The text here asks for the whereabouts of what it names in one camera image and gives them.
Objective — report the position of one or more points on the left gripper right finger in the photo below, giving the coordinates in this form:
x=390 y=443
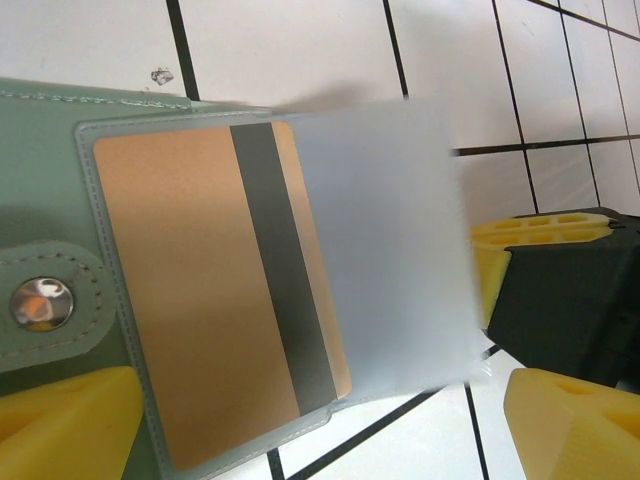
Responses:
x=575 y=435

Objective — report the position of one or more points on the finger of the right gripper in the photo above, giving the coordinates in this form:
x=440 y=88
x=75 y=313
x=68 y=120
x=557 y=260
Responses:
x=560 y=300

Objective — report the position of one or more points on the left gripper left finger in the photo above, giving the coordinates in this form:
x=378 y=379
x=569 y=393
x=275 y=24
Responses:
x=60 y=435

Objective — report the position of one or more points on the green leather card holder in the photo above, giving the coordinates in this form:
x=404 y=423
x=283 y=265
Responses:
x=40 y=175

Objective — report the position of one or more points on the gold card with magnetic stripe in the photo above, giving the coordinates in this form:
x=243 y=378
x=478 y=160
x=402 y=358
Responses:
x=175 y=250

